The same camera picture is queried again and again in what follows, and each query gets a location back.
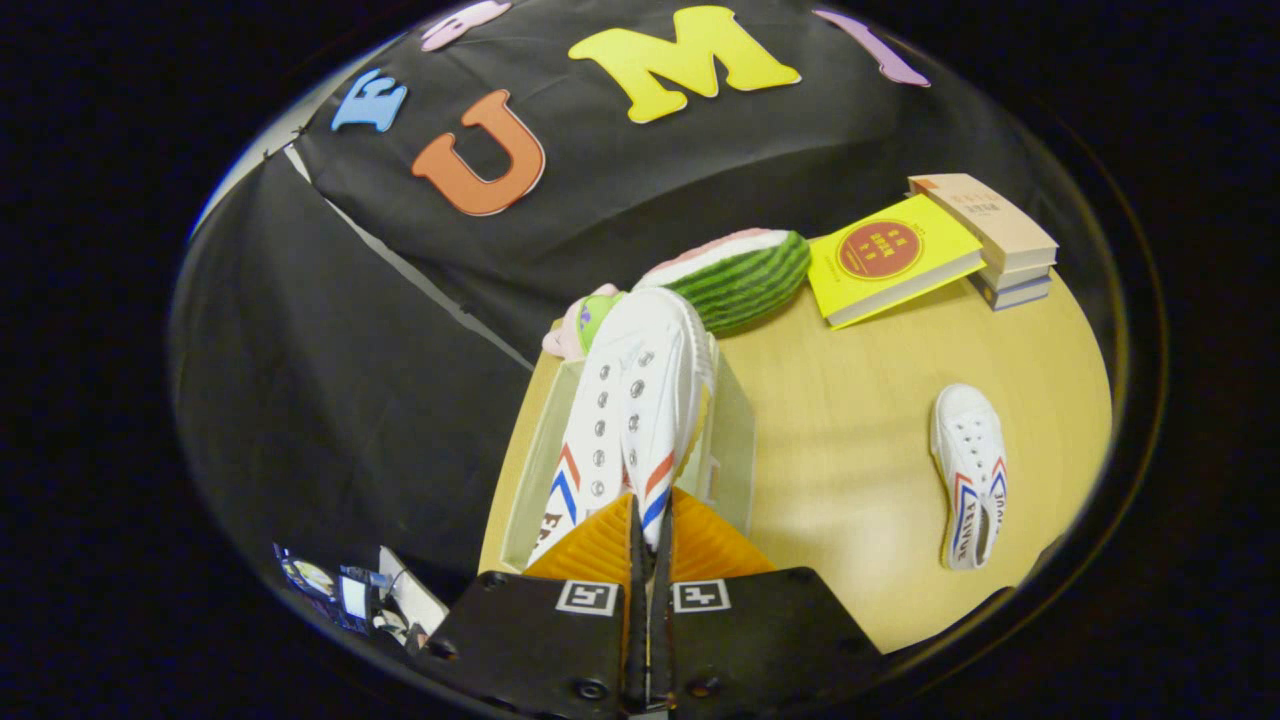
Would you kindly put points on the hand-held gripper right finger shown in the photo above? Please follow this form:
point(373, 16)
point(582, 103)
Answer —
point(760, 635)

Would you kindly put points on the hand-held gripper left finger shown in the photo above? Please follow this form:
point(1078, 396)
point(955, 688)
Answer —
point(530, 640)

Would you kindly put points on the translucent storage box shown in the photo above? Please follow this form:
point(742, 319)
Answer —
point(735, 450)

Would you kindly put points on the white canvas shoe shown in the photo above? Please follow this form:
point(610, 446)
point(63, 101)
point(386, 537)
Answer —
point(968, 450)
point(640, 400)

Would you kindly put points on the white sheet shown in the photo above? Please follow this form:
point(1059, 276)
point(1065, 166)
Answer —
point(418, 603)

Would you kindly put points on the small blue object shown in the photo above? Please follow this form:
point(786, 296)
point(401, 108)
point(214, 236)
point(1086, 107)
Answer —
point(355, 595)

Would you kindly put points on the black backdrop cloth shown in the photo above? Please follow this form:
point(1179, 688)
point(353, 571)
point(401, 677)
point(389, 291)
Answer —
point(350, 400)

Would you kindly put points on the pink and green plush toy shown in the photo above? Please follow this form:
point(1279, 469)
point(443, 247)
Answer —
point(592, 318)

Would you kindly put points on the watermelon slice plush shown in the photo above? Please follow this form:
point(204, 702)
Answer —
point(745, 280)

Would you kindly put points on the yellow book with red circle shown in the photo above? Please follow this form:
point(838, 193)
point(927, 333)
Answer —
point(885, 255)

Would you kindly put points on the grey-blue cover book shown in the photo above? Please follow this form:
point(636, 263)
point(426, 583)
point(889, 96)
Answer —
point(1020, 295)

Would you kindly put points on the white cover book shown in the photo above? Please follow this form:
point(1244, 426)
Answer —
point(1020, 275)

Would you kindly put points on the tan cover book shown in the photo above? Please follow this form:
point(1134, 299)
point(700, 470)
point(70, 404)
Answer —
point(990, 220)

